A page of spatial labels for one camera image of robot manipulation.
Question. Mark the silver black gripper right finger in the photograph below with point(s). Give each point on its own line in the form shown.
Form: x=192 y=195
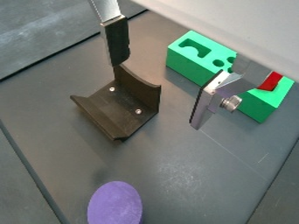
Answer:
x=219 y=93

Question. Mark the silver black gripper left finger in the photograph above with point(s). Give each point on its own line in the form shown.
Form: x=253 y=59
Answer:
x=113 y=29

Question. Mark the purple cylinder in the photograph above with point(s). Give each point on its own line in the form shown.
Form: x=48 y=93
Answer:
x=115 y=204

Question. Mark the green shape sorter board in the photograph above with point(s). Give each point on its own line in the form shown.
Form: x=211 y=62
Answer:
x=196 y=57

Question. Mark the red hexagonal block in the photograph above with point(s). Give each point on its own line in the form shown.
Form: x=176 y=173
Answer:
x=269 y=82

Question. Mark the black curved cradle stand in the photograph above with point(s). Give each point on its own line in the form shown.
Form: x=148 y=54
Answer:
x=123 y=105

